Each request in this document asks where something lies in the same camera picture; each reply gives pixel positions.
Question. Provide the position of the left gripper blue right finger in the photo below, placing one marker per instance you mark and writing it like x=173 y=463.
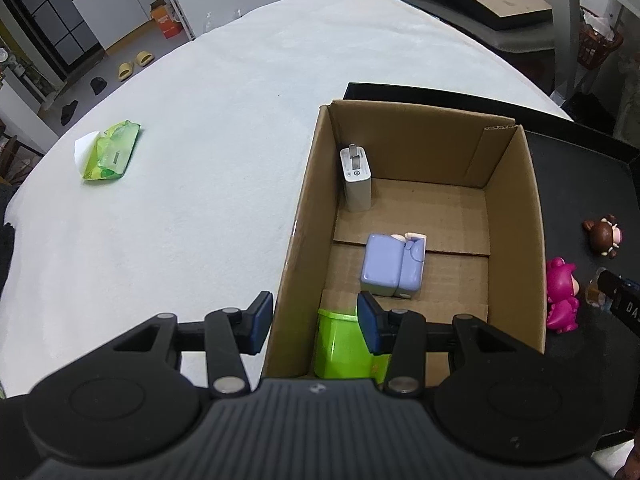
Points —
x=375 y=324

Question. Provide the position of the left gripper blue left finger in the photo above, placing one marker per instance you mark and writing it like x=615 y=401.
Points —
x=257 y=319

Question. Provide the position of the green hexagonal container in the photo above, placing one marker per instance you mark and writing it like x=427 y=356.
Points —
x=340 y=351

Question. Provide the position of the purple sofa figurine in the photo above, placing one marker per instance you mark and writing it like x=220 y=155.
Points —
x=393 y=265

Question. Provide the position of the white charger adapter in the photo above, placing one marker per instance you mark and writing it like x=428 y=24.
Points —
x=357 y=177

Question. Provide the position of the brown cardboard box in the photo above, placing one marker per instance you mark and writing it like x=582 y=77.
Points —
x=465 y=180

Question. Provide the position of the pink bear figurine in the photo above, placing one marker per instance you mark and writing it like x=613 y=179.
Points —
x=561 y=290

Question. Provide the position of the green wet wipes pack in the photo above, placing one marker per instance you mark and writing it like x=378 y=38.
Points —
x=105 y=155

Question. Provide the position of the dark labelled bottle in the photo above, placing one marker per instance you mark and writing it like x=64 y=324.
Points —
x=616 y=296

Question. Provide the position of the brown bear figurine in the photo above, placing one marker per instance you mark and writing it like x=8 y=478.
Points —
x=603 y=236

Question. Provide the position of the black slipper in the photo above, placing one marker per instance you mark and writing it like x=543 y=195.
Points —
x=98 y=85
x=67 y=112

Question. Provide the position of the yellow slipper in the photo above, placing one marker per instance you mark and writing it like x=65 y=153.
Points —
x=125 y=70
x=144 y=58

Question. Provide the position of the orange box on floor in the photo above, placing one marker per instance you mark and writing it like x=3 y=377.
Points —
x=164 y=16

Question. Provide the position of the white cabinet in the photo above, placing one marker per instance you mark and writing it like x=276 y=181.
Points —
x=112 y=20

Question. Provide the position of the wicker basket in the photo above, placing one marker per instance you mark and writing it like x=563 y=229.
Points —
x=597 y=40

